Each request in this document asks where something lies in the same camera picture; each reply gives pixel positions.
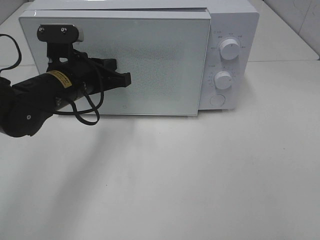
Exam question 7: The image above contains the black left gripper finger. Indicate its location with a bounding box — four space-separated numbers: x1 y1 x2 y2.
94 58 132 91
36 24 84 43

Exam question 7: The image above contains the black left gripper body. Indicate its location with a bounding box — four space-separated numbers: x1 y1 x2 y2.
46 43 105 100

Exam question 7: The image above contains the round white door button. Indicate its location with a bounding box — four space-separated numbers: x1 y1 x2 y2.
209 94 226 109

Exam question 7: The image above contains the white microwave door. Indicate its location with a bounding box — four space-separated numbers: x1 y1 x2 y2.
19 10 211 116

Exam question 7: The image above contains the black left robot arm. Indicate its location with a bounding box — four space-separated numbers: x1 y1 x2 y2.
0 24 132 138

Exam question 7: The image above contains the lower white microwave knob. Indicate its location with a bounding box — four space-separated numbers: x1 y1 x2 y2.
213 71 233 90

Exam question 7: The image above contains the white microwave knob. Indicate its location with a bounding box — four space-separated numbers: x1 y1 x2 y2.
213 71 233 90
219 37 240 61

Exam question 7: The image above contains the white microwave oven body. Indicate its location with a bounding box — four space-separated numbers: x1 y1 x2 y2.
25 0 259 115

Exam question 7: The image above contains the upper white microwave knob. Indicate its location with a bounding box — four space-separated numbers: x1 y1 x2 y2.
219 37 240 61

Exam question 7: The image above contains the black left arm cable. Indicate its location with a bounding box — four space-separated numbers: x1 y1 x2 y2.
0 33 106 126

